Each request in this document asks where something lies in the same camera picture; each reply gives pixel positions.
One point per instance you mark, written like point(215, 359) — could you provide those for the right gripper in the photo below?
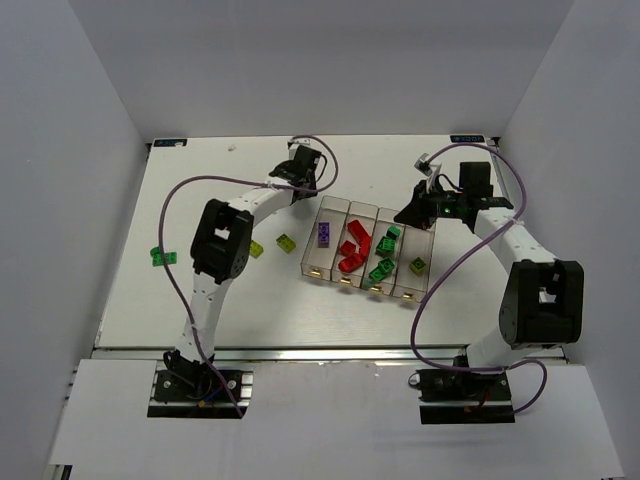
point(425, 206)

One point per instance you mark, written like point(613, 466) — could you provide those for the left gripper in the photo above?
point(288, 168)

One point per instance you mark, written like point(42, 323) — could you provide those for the green number one lego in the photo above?
point(393, 232)

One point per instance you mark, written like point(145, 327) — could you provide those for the purple lego brick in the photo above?
point(323, 234)

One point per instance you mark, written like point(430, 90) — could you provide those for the yellow-green lego brick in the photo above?
point(255, 249)
point(286, 243)
point(417, 266)

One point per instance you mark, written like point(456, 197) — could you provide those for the large red lego brick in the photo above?
point(362, 237)

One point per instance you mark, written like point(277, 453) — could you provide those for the small red lego brick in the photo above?
point(347, 248)

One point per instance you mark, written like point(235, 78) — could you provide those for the red rounded lego brick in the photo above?
point(351, 263)

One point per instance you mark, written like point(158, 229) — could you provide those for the green L-shaped lego plate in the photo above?
point(158, 258)

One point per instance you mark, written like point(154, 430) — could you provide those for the small green lego brick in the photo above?
point(386, 265)

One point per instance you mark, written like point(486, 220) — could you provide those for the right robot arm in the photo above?
point(542, 304)

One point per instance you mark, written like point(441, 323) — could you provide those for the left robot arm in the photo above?
point(220, 251)

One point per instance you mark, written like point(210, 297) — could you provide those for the clear bin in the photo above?
point(415, 243)
point(377, 227)
point(318, 258)
point(363, 212)

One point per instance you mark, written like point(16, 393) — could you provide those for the right blue label sticker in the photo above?
point(466, 138)

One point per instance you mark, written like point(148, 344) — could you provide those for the blue label sticker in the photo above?
point(466, 138)
point(169, 142)

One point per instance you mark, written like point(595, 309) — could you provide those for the left blue label sticker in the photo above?
point(169, 142)

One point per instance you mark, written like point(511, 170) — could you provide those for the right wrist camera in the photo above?
point(429, 168)

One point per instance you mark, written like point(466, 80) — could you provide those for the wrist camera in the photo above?
point(293, 144)
point(429, 168)

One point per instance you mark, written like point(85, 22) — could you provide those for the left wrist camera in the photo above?
point(293, 144)

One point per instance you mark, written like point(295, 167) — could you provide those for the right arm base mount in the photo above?
point(457, 398)

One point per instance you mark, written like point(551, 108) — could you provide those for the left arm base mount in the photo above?
point(173, 398)

